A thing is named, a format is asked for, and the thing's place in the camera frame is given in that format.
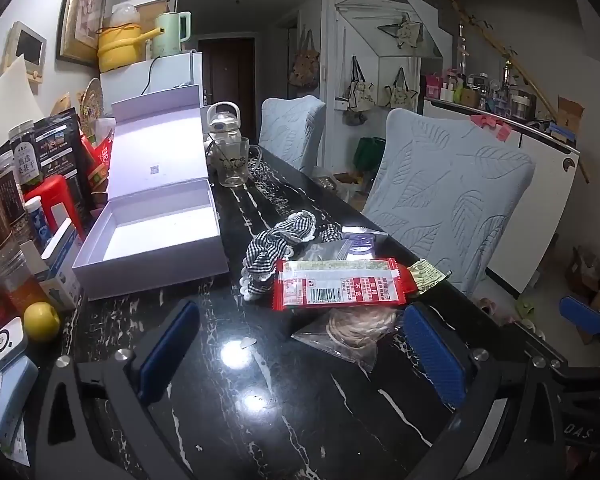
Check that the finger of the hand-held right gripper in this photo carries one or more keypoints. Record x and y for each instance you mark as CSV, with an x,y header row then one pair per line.
x,y
582,314
530,341

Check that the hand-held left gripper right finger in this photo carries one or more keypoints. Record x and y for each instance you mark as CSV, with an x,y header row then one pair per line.
x,y
435,355

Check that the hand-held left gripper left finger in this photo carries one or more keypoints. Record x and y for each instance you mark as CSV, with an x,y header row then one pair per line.
x,y
170,350

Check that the small shiny snack packet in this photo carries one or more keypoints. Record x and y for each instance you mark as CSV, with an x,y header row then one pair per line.
x,y
427,275

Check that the clear bag of rubber bands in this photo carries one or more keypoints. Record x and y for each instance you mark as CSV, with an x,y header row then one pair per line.
x,y
352,332

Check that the red snack packet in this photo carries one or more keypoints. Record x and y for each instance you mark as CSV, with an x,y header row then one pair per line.
x,y
340,285

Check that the clear purple print zip bag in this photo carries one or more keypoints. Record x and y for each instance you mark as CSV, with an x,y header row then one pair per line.
x,y
360,245

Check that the black white checkered scrunchie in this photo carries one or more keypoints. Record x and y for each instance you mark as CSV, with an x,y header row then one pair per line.
x,y
272,252

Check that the lavender gift box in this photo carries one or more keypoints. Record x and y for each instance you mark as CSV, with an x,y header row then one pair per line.
x,y
155,140

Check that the green slipper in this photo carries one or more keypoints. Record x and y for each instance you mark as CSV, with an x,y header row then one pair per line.
x,y
525,306

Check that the pink slipper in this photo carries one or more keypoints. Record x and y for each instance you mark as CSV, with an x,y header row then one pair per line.
x,y
487,305

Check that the yellow lemon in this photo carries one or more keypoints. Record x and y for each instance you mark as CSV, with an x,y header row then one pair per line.
x,y
41,321

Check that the white and blue carton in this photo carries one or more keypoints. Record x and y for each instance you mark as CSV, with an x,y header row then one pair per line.
x,y
62,260

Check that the white cabinet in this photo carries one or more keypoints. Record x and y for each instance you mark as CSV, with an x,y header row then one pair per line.
x,y
540,180

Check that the light blue leaf-pattern chair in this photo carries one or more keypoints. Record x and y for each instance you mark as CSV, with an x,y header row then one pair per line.
x,y
445,195
290,130

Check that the orange honey jar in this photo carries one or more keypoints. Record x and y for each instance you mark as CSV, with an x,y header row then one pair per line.
x,y
22,285

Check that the small white device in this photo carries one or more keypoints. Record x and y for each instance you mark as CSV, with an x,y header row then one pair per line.
x,y
5,345

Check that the light blue box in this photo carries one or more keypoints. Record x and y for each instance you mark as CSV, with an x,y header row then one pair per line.
x,y
5,400

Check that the blue tube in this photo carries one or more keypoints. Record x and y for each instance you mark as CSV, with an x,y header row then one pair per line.
x,y
39,225

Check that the red plastic container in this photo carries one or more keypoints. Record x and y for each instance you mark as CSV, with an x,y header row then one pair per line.
x,y
55,200

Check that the glass mug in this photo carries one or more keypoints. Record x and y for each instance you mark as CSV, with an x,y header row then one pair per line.
x,y
230,165

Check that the open cardboard box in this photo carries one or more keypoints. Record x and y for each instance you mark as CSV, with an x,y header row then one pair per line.
x,y
570,110

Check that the red bag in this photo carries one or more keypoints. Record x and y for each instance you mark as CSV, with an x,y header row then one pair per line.
x,y
99,155

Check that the green bag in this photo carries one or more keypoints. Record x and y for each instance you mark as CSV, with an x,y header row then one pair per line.
x,y
370,152

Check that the brown spice jar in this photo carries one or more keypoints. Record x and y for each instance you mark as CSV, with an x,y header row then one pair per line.
x,y
0,200

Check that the cream water bottle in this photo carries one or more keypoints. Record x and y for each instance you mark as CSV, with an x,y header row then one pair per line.
x,y
223,122

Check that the black snack bag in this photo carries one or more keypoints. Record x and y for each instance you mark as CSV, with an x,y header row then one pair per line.
x,y
55,145

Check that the row of bottles and jars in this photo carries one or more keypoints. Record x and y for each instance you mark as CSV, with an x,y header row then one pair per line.
x,y
480,92

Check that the decorative plate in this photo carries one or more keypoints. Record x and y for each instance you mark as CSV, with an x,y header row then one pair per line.
x,y
92,102

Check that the beige tote bag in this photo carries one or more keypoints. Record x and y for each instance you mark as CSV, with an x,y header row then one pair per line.
x,y
361,92

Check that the white refrigerator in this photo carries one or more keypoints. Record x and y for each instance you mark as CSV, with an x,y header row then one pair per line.
x,y
165,75

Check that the brown door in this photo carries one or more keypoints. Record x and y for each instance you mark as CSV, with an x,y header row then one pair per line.
x,y
230,75

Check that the white foam board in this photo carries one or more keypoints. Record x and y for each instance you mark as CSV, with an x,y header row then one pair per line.
x,y
7,102

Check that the yellow pot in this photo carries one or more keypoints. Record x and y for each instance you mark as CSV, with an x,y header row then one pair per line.
x,y
117,50

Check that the patterned tote bag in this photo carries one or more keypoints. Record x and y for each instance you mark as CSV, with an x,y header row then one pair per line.
x,y
305,67

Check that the green electric kettle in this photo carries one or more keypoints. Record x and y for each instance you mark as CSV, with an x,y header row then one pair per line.
x,y
172,35

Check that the gold framed picture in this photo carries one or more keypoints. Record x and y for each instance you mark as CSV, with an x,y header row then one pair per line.
x,y
85,10

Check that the small white wall frame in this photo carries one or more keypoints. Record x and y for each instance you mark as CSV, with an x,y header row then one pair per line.
x,y
27,50

